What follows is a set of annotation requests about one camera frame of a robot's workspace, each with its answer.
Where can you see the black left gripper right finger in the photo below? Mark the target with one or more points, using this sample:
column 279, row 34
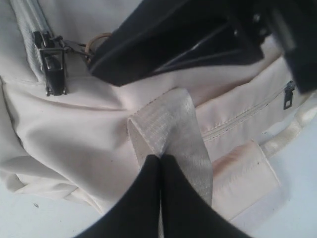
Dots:
column 184, row 213

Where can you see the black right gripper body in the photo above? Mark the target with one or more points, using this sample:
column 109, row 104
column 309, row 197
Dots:
column 293, row 25

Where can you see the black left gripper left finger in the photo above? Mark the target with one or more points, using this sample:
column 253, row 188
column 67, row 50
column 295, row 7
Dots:
column 136, row 214

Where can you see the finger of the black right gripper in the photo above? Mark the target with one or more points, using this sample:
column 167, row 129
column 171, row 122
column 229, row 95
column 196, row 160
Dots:
column 169, row 35

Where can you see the cream fabric duffel bag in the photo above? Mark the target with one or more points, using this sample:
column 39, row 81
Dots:
column 223, row 123

